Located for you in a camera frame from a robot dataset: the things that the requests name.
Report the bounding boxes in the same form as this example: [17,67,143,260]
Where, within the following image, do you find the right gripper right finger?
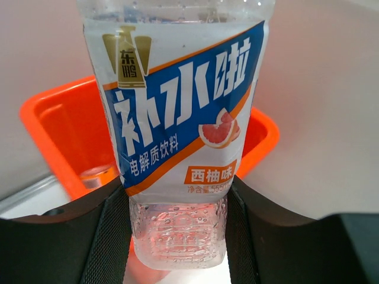
[226,177,378,283]

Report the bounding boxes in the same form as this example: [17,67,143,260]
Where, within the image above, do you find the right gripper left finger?
[1,178,131,283]

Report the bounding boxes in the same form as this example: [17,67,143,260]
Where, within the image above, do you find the clear bottle white label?
[77,1,275,270]

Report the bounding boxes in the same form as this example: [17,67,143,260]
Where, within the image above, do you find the orange plastic bin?
[19,75,281,202]

